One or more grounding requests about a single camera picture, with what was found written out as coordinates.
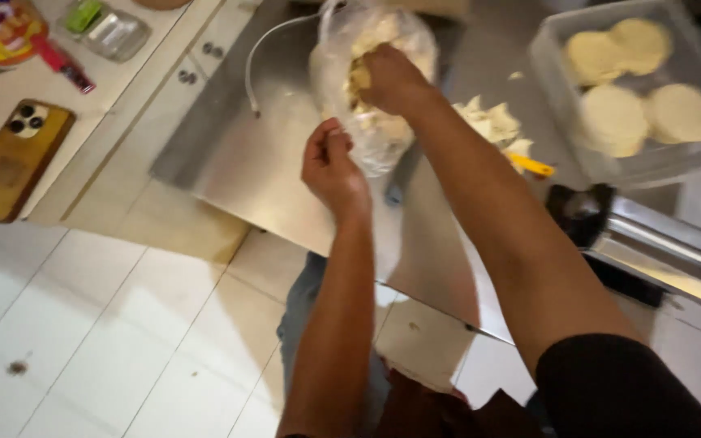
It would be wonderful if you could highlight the yellow handled scraper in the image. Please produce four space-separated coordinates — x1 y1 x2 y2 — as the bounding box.
504 151 556 178

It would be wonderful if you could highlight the colourful snack packet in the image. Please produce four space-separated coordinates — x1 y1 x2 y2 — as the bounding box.
0 0 50 67

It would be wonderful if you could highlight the gold smartphone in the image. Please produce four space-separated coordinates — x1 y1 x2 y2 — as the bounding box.
0 99 77 224

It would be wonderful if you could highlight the white cable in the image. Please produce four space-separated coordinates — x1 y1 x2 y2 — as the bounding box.
244 12 322 119

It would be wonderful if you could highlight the red pen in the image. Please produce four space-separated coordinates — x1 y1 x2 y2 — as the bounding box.
31 35 97 95

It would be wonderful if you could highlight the white cabinet with knobs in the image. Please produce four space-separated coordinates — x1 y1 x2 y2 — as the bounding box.
28 0 266 265

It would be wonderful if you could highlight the stainless steel dough machine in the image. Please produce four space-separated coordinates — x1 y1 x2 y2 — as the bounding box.
545 182 701 312

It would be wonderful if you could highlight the round flat dough disc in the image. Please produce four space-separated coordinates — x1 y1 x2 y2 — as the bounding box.
647 83 701 145
563 30 628 86
578 84 651 159
609 17 673 76

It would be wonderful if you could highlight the pile of dough scraps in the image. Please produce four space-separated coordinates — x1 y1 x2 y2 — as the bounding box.
452 94 535 175

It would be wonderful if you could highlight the clear container with green lid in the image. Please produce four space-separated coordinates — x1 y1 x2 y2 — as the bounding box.
58 0 152 63

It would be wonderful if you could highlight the clear plastic tray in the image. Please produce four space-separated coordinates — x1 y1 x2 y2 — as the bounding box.
528 0 701 188

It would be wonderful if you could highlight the clear plastic bag of dough scraps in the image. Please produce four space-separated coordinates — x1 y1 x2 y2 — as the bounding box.
308 0 439 178

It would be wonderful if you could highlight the person's right hand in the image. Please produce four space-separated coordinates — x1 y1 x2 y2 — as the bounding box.
358 43 441 119

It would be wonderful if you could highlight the person's left hand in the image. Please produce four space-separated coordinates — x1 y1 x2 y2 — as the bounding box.
301 117 372 218

